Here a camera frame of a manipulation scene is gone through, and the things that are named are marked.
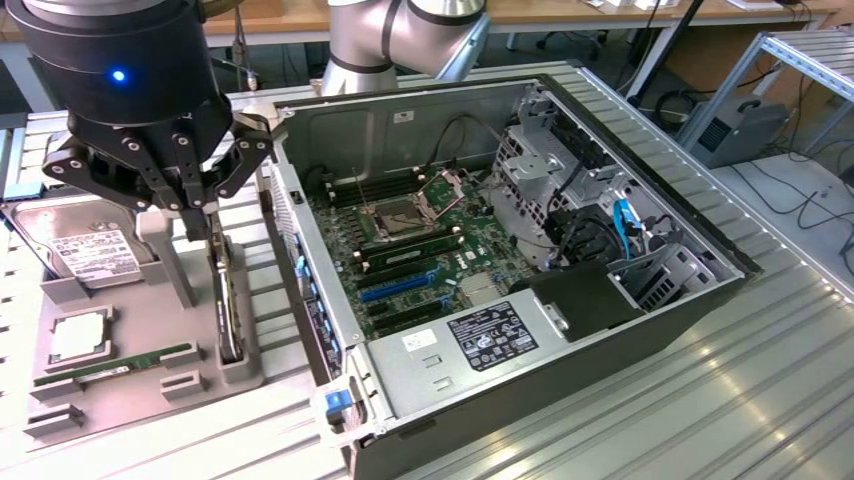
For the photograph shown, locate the black plastic shroud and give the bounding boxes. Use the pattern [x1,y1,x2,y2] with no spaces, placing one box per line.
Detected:
[510,262,646,344]

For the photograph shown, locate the blue wire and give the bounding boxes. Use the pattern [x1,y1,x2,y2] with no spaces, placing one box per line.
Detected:
[610,197,646,261]

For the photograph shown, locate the silver CPU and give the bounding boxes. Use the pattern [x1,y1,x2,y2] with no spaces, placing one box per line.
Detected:
[49,312,112,361]

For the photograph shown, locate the blue case latch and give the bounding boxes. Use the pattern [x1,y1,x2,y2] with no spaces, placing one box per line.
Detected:
[321,389,352,416]

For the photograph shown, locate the grey parts rack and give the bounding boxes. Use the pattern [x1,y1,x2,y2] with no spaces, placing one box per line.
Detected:
[19,207,268,454]

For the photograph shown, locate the wooden desk white legs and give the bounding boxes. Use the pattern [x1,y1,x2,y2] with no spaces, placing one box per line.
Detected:
[0,0,335,115]
[484,0,840,96]

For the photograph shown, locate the green RAM stick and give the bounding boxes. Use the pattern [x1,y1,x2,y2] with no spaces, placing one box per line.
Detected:
[32,349,168,386]
[364,241,463,266]

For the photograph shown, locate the CPU socket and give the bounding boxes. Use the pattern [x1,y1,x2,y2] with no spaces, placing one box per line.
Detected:
[369,202,428,239]

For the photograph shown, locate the coiled black cable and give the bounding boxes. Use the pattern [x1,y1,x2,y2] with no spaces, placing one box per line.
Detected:
[655,88,700,125]

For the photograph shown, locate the low metal disk bay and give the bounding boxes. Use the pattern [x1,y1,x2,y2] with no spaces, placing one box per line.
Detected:
[610,243,747,314]

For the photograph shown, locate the metal socket cover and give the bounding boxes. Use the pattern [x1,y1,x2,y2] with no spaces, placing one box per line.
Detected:
[416,169,479,221]

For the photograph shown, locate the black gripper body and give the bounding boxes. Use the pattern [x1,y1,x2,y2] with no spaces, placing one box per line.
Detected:
[5,0,235,174]

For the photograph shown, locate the open black PC case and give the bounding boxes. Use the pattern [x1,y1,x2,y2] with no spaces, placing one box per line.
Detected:
[240,72,766,480]

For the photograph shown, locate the aluminium slat frame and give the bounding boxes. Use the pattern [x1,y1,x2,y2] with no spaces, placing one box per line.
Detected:
[674,27,854,151]

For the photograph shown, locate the hard disk with blue caddy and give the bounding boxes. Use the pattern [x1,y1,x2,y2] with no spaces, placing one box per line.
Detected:
[0,182,148,291]

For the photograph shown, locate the black wire bundle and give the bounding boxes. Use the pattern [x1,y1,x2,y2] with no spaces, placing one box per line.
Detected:
[540,203,622,269]

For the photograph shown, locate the grey power supply unit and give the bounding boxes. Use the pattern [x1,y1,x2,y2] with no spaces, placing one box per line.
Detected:
[364,294,575,419]

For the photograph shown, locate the green motherboard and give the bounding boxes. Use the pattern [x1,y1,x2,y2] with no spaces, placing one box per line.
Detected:
[303,164,542,341]

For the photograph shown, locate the tall metal disk bay cage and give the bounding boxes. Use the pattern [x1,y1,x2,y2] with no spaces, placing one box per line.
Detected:
[491,83,642,266]

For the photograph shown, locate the grey hanging cable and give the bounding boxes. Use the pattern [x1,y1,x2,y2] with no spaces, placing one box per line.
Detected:
[229,0,261,92]

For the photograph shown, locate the grey box device with handle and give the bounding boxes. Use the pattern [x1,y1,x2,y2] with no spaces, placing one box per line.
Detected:
[686,97,792,169]

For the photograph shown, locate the graphics card with metal bracket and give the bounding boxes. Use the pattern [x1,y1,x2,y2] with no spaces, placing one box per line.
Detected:
[199,209,247,364]

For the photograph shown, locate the blue expansion slot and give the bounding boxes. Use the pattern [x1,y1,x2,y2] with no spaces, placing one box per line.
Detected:
[359,277,433,301]

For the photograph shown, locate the black expansion slot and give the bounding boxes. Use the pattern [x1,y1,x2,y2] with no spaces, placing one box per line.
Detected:
[352,263,428,291]
[369,310,447,337]
[365,298,443,321]

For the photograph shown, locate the silver chipset heatsink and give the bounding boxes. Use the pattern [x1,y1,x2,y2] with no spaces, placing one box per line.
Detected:
[459,274,506,306]

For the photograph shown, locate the black stand pole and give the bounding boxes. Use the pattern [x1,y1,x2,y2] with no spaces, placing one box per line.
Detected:
[623,0,708,106]

